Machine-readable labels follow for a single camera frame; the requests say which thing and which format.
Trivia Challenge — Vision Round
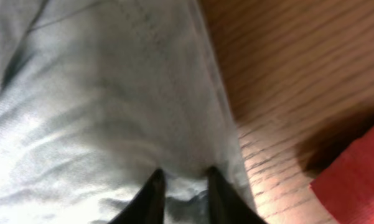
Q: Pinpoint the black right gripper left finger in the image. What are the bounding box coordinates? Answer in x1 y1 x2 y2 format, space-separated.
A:
108 169 166 224

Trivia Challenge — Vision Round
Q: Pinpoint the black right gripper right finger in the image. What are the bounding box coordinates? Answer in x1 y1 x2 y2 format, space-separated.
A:
207 167 266 224

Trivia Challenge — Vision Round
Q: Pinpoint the light blue t-shirt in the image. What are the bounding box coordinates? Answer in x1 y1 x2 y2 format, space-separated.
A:
0 0 255 223

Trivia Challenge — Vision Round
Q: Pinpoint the red t-shirt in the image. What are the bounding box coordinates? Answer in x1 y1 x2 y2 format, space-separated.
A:
310 126 374 224

